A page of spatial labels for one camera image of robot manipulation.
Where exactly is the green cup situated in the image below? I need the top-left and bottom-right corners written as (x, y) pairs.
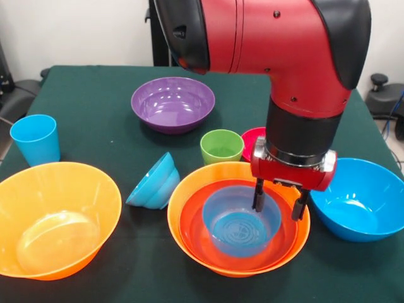
top-left (201, 129), bottom-right (245, 166)

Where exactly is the pink bowl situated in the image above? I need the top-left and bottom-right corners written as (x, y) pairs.
top-left (241, 127), bottom-right (268, 162)

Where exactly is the small light blue bowl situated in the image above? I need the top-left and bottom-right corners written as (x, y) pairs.
top-left (126, 151), bottom-right (181, 210)

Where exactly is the blue cup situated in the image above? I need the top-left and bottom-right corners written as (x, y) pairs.
top-left (9, 114), bottom-right (61, 167)

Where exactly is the large blue bowl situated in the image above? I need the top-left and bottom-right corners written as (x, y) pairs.
top-left (309, 158), bottom-right (404, 242)

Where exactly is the dark green tablecloth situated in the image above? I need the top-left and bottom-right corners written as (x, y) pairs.
top-left (0, 66), bottom-right (404, 303)

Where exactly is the medium blue bowl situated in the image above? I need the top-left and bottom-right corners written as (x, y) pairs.
top-left (202, 185), bottom-right (283, 258)

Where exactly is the red-orange bowl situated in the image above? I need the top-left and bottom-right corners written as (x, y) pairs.
top-left (179, 179), bottom-right (299, 273)

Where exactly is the purple bowl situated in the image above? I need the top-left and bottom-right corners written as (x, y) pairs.
top-left (131, 77), bottom-right (216, 135)

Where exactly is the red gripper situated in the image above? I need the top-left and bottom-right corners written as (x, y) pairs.
top-left (250, 136), bottom-right (338, 222)

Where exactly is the black office chair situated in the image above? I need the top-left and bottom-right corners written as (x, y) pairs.
top-left (367, 74), bottom-right (404, 121)
top-left (0, 43), bottom-right (51, 124)

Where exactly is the large orange bowl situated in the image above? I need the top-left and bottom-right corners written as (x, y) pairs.
top-left (167, 162), bottom-right (311, 278)
top-left (0, 162), bottom-right (122, 281)

